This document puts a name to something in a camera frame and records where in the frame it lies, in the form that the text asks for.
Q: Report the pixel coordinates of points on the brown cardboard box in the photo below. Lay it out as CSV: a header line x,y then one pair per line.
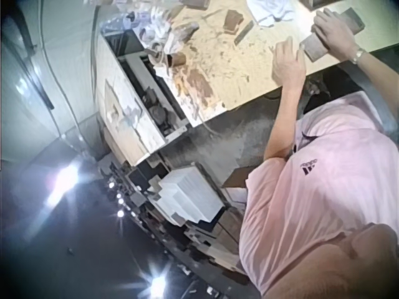
x,y
237,183

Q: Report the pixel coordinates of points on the person's right hand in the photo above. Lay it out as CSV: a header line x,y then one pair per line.
x,y
335,35

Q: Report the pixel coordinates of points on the small brown wooden block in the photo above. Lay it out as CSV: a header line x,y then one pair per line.
x,y
232,21

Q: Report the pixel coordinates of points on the open white tool drawer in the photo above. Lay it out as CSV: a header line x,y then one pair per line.
x,y
140,102

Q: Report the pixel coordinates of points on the heap of white rags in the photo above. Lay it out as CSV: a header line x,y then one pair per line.
x,y
162,28

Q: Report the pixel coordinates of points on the person's right fingers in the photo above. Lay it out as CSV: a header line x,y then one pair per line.
x,y
324,23

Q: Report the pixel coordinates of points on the long brown wooden block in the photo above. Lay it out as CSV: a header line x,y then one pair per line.
x,y
311,50

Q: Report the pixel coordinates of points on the grey stone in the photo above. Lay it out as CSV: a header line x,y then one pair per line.
x,y
188,31

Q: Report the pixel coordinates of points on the dark wooden block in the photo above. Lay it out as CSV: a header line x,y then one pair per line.
x,y
196,3

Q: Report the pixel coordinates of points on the person's left hand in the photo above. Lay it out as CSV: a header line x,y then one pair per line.
x,y
288,70

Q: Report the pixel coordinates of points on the silver wrist watch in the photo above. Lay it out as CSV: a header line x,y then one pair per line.
x,y
358,56

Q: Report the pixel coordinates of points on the white crumpled cloth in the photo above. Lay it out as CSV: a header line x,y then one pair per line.
x,y
271,11

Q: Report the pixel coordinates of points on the flat wooden stick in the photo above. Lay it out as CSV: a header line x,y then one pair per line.
x,y
244,31

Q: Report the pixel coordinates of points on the stack of white sheets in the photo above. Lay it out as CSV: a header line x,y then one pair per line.
x,y
190,196

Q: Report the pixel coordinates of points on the brown cylindrical cup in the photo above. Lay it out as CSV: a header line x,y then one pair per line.
x,y
177,59

